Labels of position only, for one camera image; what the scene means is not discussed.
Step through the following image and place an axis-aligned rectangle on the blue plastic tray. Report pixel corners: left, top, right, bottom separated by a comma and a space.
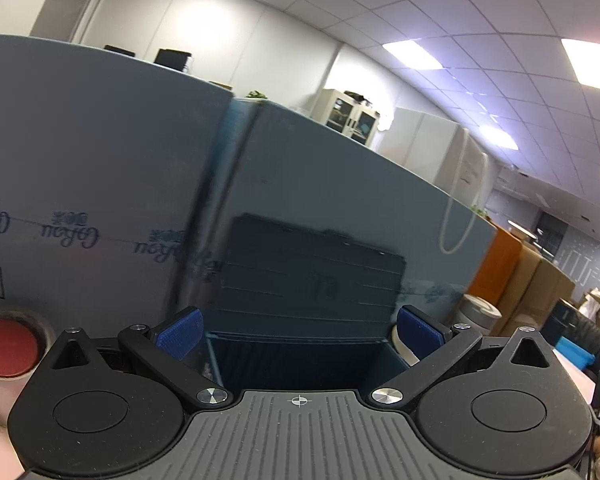
555, 337, 595, 370

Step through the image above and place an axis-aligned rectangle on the large blue cardboard box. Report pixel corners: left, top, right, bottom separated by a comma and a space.
170, 99, 494, 323

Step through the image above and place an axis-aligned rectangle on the dark blue plastic storage bin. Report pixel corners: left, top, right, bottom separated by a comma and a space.
196, 214, 407, 396

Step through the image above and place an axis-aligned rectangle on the brown cardboard box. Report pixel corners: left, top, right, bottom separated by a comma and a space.
491, 244, 574, 337

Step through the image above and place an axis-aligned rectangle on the white glass-door cabinet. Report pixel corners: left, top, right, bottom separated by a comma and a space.
311, 89, 380, 148

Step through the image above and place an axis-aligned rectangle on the white striped ceramic bowl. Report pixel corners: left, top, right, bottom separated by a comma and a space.
391, 324, 419, 367

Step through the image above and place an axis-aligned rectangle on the orange cardboard box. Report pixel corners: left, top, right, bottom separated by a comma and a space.
466, 226, 522, 306

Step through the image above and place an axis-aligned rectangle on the grey white travel cup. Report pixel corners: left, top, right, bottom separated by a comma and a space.
451, 295, 502, 335

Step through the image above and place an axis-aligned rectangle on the white paper gift bag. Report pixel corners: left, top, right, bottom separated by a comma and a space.
376, 107, 489, 255

